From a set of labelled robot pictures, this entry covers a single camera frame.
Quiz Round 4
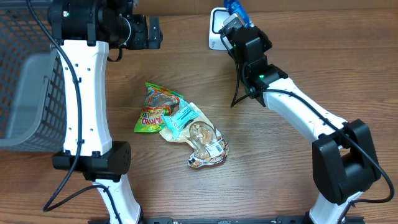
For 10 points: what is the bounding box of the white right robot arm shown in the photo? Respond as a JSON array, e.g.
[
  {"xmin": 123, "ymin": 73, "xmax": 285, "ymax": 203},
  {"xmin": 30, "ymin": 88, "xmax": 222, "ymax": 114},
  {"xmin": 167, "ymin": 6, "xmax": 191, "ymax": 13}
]
[{"xmin": 226, "ymin": 27, "xmax": 382, "ymax": 223}]

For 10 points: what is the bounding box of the white barcode scanner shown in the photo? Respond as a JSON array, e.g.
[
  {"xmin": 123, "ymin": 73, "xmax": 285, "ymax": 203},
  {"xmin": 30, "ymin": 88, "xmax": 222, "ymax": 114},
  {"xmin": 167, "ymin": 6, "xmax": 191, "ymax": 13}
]
[{"xmin": 208, "ymin": 7, "xmax": 229, "ymax": 51}]

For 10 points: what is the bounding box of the blue snack wrapper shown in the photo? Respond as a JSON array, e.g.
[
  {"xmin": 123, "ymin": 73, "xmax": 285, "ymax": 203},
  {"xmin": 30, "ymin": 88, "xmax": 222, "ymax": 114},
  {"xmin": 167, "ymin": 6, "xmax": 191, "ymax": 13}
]
[{"xmin": 223, "ymin": 0, "xmax": 254, "ymax": 27}]

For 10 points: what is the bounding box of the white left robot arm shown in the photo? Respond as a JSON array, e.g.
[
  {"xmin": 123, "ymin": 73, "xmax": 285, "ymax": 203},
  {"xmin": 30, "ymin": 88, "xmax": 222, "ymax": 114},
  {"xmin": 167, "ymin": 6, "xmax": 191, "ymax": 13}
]
[{"xmin": 48, "ymin": 0, "xmax": 162, "ymax": 223}]

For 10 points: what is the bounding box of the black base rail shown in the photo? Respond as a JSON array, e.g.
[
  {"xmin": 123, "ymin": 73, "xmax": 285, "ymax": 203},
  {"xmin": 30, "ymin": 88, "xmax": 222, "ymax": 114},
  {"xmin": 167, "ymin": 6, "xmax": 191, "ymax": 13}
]
[{"xmin": 88, "ymin": 216, "xmax": 366, "ymax": 224}]

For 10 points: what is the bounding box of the grey plastic mesh basket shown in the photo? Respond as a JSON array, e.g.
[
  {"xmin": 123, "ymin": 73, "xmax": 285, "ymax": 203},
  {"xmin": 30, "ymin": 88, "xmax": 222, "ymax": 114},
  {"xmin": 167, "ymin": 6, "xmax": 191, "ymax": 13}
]
[{"xmin": 1, "ymin": 1, "xmax": 66, "ymax": 152}]

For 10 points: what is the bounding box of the green gummy candy bag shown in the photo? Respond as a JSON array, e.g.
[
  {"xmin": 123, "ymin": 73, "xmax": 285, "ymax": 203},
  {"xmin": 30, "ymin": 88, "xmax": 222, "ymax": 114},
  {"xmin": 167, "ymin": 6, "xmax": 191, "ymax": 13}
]
[{"xmin": 134, "ymin": 82, "xmax": 183, "ymax": 133}]

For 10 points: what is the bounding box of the clear cookie bag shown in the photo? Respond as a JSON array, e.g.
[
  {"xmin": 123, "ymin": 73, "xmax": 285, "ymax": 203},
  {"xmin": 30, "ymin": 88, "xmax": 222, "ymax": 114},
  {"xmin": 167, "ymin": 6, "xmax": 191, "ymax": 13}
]
[{"xmin": 160, "ymin": 102, "xmax": 229, "ymax": 168}]

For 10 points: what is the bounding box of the mint green tissue pack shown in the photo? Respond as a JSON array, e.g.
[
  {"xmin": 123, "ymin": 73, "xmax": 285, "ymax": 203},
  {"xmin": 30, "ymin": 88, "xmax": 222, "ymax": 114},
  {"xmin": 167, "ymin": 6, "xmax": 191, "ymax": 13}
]
[{"xmin": 161, "ymin": 99, "xmax": 200, "ymax": 139}]

